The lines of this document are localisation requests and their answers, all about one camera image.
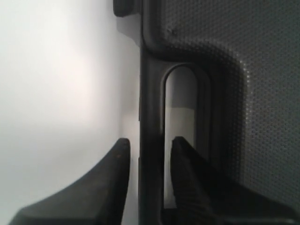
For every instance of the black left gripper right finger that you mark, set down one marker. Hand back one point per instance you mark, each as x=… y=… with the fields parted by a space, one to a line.
x=205 y=196

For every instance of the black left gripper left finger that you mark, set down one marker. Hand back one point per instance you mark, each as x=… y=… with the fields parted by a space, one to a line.
x=97 y=198

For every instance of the black plastic carrying case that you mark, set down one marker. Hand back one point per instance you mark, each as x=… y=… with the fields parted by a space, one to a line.
x=245 y=56

